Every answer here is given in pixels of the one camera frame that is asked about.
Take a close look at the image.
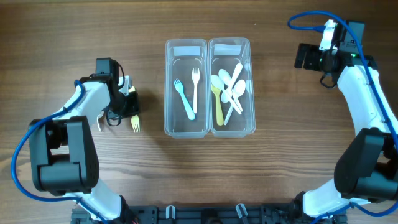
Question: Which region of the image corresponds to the left clear plastic container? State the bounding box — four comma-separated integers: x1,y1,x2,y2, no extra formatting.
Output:
164,39,210,138

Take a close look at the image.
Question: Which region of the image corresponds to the white side-lying fork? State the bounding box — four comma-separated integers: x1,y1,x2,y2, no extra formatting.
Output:
173,79,195,121
96,111,104,132

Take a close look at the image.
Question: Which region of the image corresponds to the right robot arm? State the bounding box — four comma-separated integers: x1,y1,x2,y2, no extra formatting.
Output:
295,18,397,223

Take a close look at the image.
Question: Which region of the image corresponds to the right clear plastic container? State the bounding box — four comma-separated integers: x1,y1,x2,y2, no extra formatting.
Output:
207,37,256,138

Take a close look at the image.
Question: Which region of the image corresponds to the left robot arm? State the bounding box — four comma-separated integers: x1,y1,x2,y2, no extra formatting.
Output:
27,58,139,223

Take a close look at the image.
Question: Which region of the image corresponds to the blue cable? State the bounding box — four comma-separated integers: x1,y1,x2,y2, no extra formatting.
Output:
11,79,109,224
287,11,398,224

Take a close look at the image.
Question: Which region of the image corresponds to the right blue cable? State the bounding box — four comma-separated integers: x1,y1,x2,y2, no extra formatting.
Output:
287,11,398,224

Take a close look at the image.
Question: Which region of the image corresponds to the left blue cable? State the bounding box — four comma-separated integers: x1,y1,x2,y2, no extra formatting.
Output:
11,79,109,224

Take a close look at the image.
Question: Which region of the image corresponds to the clear plastic container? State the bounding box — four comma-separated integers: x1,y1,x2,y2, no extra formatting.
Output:
164,39,210,138
207,37,256,138

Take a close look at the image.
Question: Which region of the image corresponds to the white plastic spoon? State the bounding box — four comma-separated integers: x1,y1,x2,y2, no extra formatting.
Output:
218,69,244,114
211,75,242,114

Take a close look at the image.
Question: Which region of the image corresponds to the short white spoon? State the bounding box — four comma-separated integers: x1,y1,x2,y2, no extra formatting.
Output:
218,63,243,93

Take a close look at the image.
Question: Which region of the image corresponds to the white plastic fork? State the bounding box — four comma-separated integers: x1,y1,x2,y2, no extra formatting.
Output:
192,67,200,114

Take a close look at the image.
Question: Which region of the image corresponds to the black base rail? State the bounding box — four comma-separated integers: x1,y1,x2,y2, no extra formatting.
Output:
70,203,348,224

